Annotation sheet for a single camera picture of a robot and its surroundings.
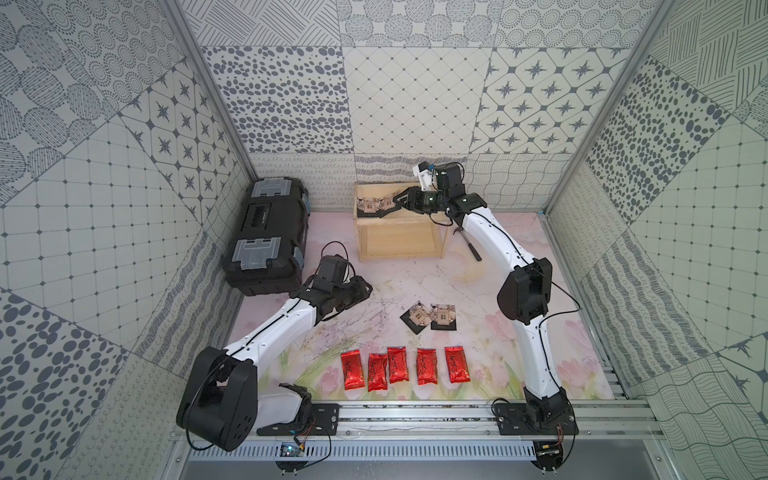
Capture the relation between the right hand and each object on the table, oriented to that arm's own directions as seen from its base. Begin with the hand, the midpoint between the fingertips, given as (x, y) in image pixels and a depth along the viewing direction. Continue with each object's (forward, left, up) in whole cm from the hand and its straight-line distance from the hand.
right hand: (398, 203), depth 89 cm
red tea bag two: (-43, +5, -22) cm, 48 cm away
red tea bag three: (-40, 0, -24) cm, 47 cm away
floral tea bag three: (-25, -6, -25) cm, 36 cm away
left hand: (-21, +8, -13) cm, 26 cm away
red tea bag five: (-41, -17, -24) cm, 51 cm away
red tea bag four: (-40, -9, -24) cm, 48 cm away
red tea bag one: (-41, +12, -24) cm, 50 cm away
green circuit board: (-60, +26, -27) cm, 70 cm away
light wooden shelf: (+8, 0, -23) cm, 25 cm away
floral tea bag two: (+2, +4, -2) cm, 5 cm away
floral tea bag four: (-25, -14, -26) cm, 39 cm away
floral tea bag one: (+2, +9, -3) cm, 10 cm away
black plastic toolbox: (-15, +38, -7) cm, 41 cm away
